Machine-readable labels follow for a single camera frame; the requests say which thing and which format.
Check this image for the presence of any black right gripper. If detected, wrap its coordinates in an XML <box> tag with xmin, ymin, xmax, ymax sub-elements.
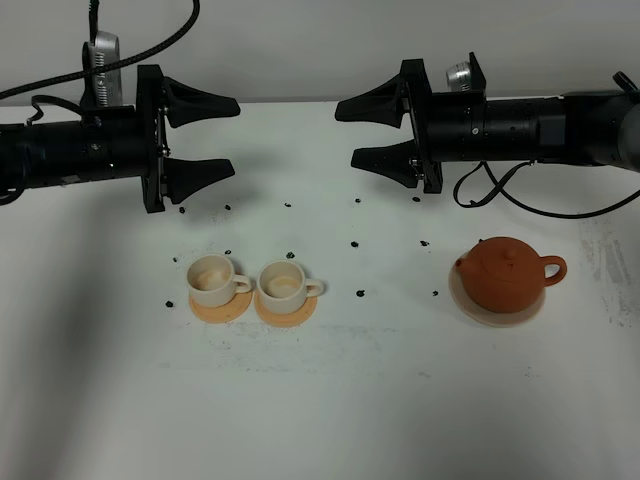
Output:
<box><xmin>334</xmin><ymin>59</ymin><xmax>443</xmax><ymax>194</ymax></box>

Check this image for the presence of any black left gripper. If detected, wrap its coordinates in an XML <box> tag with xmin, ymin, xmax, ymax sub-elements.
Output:
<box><xmin>136</xmin><ymin>65</ymin><xmax>240</xmax><ymax>214</ymax></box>

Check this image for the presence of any brown clay teapot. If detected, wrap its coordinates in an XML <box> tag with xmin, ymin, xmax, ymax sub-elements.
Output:
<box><xmin>455</xmin><ymin>237</ymin><xmax>567</xmax><ymax>314</ymax></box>

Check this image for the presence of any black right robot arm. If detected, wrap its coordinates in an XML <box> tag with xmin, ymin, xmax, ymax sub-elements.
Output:
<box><xmin>335</xmin><ymin>55</ymin><xmax>639</xmax><ymax>194</ymax></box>

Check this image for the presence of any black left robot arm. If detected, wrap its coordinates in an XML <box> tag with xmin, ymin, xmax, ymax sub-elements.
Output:
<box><xmin>1</xmin><ymin>65</ymin><xmax>240</xmax><ymax>213</ymax></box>

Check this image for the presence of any beige teapot saucer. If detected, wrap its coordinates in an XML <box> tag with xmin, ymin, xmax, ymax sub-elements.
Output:
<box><xmin>448</xmin><ymin>266</ymin><xmax>546</xmax><ymax>328</ymax></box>

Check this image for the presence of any left white teacup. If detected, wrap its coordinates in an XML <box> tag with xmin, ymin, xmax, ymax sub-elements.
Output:
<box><xmin>186</xmin><ymin>254</ymin><xmax>252</xmax><ymax>308</ymax></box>

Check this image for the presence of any white teacup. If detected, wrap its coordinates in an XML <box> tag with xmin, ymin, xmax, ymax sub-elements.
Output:
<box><xmin>256</xmin><ymin>260</ymin><xmax>325</xmax><ymax>315</ymax></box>
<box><xmin>186</xmin><ymin>254</ymin><xmax>252</xmax><ymax>308</ymax></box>

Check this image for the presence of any left orange coaster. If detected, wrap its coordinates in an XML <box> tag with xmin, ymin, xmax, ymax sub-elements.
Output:
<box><xmin>189</xmin><ymin>292</ymin><xmax>253</xmax><ymax>324</ymax></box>

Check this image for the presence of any orange coaster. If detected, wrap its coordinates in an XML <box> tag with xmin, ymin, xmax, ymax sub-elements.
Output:
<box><xmin>254</xmin><ymin>291</ymin><xmax>317</xmax><ymax>328</ymax></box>
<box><xmin>189</xmin><ymin>292</ymin><xmax>253</xmax><ymax>324</ymax></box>

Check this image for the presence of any right white teacup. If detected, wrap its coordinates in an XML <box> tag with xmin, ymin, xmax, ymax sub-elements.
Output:
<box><xmin>256</xmin><ymin>260</ymin><xmax>325</xmax><ymax>315</ymax></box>

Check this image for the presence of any right orange coaster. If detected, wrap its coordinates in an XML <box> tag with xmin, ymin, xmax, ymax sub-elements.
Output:
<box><xmin>254</xmin><ymin>291</ymin><xmax>317</xmax><ymax>328</ymax></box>

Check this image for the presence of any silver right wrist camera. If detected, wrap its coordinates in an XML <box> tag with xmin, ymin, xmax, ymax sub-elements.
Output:
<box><xmin>446</xmin><ymin>52</ymin><xmax>486</xmax><ymax>92</ymax></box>

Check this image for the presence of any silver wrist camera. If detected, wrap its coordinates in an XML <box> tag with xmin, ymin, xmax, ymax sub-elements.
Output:
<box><xmin>446</xmin><ymin>52</ymin><xmax>486</xmax><ymax>92</ymax></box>
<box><xmin>81</xmin><ymin>31</ymin><xmax>124</xmax><ymax>108</ymax></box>

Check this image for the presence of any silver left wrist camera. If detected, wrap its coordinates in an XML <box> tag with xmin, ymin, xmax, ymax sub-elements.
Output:
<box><xmin>81</xmin><ymin>31</ymin><xmax>124</xmax><ymax>108</ymax></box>

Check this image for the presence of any black braided left cable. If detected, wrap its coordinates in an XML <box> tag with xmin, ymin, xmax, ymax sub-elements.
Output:
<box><xmin>0</xmin><ymin>0</ymin><xmax>201</xmax><ymax>101</ymax></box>

